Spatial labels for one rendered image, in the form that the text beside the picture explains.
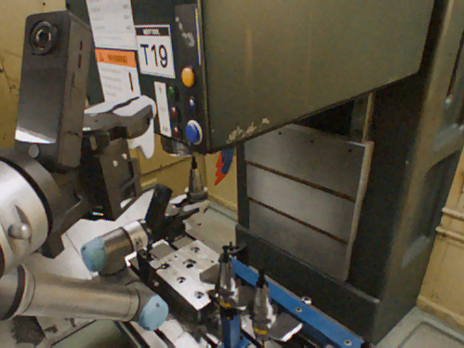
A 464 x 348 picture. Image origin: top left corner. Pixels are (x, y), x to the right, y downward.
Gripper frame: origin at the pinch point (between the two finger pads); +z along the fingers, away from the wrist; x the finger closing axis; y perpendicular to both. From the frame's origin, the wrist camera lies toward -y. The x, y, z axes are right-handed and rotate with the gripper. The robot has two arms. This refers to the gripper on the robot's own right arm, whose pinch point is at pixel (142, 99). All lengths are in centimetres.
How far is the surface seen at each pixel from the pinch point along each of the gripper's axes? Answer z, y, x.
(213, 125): 12.7, 6.9, 3.5
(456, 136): 93, 35, 52
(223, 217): 151, 114, -44
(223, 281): 24, 48, 0
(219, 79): 13.9, 0.8, 4.4
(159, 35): 16.3, -4.9, -5.4
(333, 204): 75, 53, 20
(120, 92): 24.5, 5.1, -19.5
